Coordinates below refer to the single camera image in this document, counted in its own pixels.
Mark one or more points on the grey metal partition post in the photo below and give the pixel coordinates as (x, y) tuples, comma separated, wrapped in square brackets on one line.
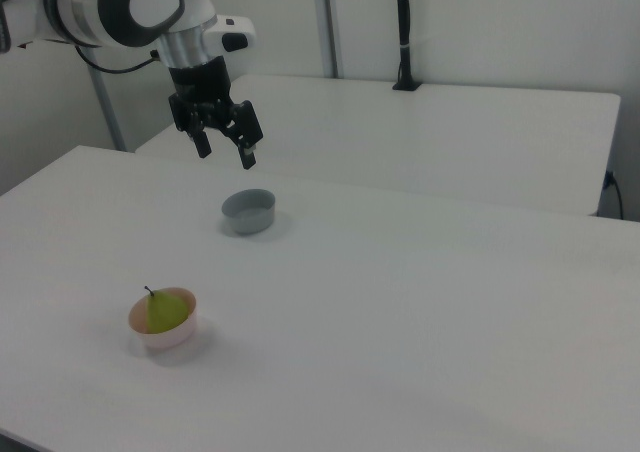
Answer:
[(327, 22), (107, 112)]

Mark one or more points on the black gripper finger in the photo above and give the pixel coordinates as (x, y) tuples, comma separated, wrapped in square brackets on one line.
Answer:
[(192, 124), (248, 127)]

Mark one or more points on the grey plastic bowl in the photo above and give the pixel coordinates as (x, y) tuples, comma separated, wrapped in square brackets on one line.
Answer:
[(252, 219)]

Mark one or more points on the green pear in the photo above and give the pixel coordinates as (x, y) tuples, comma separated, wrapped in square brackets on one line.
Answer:
[(162, 314)]

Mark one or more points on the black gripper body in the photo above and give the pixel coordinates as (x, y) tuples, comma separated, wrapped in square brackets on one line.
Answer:
[(200, 84)]

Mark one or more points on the pink plastic bowl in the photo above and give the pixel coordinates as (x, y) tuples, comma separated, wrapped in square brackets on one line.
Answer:
[(167, 339)]

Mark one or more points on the black camera stand pole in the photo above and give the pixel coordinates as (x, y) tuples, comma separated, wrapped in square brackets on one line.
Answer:
[(404, 32)]

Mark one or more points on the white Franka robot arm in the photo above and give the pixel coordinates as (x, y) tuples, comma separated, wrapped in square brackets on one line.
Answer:
[(85, 2)]

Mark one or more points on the white side table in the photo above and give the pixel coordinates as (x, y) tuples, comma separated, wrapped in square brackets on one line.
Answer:
[(425, 137)]

